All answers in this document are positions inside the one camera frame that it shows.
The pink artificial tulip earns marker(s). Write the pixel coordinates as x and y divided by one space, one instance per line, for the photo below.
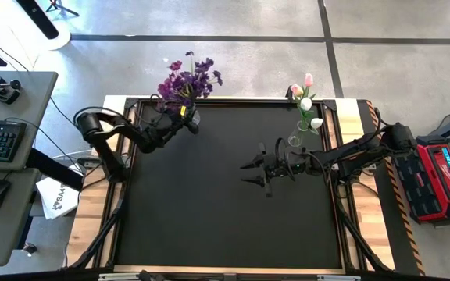
309 80
297 90

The black board on white base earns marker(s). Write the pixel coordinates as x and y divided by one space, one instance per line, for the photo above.
39 19

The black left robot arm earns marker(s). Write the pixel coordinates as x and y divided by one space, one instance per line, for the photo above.
108 156

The small black knob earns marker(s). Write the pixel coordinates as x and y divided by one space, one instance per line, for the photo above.
29 248

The black tripod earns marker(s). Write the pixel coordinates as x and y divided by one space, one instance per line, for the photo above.
59 6

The slim clear glass vase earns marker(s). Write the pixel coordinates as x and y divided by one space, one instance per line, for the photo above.
296 138

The red black power box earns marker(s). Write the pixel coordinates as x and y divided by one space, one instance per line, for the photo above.
432 183

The black C-clamp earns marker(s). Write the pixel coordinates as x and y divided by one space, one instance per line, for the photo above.
288 94

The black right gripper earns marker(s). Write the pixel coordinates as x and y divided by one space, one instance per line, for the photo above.
281 168

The black aluminium table frame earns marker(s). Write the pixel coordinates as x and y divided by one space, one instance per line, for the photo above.
229 102

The wooden table base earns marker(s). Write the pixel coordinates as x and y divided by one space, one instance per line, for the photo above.
88 234

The round clear glass vase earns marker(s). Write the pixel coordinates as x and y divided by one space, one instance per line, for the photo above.
197 116

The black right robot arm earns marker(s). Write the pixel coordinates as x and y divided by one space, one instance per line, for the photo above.
358 154

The white printed paper bag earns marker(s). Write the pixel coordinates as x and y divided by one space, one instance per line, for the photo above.
57 199

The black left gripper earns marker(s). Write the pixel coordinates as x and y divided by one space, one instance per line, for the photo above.
172 125

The black desk support bar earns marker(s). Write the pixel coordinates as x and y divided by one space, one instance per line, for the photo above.
53 169

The black hazard striped floor panel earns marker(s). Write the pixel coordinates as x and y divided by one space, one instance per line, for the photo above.
395 234

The purple artificial flower bunch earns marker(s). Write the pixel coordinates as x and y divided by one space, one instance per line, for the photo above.
208 62
168 90
186 87

